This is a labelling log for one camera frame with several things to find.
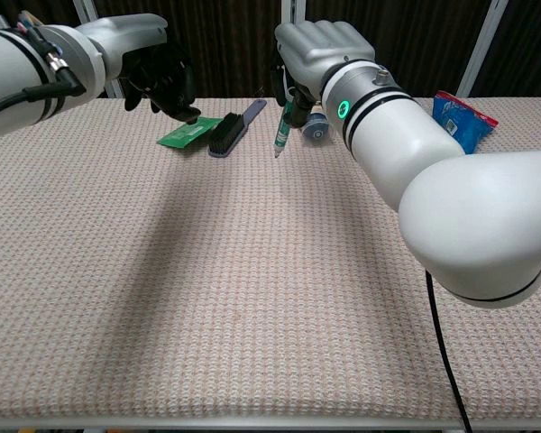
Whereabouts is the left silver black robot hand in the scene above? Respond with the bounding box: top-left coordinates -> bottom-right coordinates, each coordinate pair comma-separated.
76,13 -> 203,126

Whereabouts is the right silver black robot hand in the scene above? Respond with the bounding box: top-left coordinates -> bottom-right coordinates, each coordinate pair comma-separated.
270,20 -> 375,128

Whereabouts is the green white marker pen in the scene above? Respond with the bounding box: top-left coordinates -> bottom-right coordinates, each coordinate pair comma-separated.
273,99 -> 295,159

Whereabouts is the mayonnaise squeeze bottle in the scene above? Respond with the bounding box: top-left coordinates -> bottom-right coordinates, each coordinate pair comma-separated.
300,106 -> 333,144

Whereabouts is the dark corrugated partition panel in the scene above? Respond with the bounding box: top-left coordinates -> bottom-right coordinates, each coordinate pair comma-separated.
304,0 -> 491,98
94,0 -> 283,100
471,0 -> 541,98

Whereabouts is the green packet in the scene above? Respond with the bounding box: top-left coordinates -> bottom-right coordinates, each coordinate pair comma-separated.
156,115 -> 225,149

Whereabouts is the blue snack bag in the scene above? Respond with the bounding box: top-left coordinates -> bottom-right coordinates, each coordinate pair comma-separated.
432,89 -> 500,155

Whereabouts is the beige woven tablecloth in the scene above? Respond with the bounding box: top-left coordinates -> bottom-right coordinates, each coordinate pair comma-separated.
0,97 -> 541,420

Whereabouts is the black brush grey handle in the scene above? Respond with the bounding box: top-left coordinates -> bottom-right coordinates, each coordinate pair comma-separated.
206,98 -> 269,159

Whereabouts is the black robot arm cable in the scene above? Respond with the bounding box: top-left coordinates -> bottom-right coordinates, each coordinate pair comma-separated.
425,270 -> 474,433

